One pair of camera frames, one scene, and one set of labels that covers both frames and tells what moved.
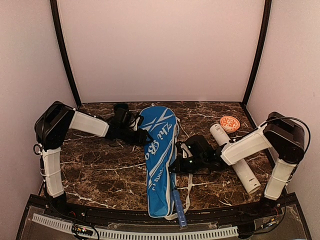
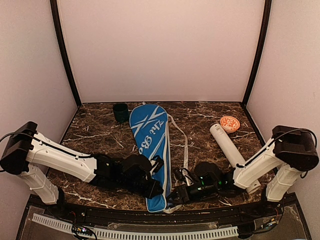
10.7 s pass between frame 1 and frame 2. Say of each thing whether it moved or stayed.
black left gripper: moved
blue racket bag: moved
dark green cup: stayed
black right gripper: moved
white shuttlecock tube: stayed
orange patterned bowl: stayed
